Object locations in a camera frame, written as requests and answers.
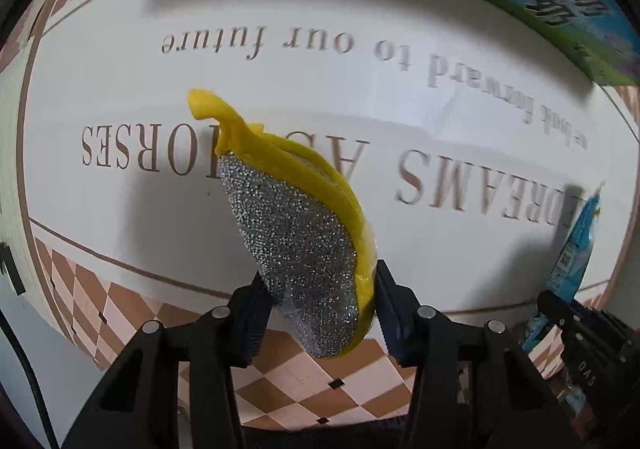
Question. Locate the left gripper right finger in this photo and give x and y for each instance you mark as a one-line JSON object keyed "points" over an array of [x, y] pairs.
{"points": [[474, 387]]}

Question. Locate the light blue long packet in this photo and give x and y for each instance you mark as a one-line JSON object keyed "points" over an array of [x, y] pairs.
{"points": [[569, 268]]}

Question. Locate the checkered table mat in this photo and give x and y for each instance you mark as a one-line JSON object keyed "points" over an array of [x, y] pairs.
{"points": [[158, 154]]}

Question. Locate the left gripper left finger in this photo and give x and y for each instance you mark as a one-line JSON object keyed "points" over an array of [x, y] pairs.
{"points": [[135, 405]]}

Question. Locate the yellow silver scouring sponge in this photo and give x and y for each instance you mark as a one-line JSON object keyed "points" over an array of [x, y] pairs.
{"points": [[303, 226]]}

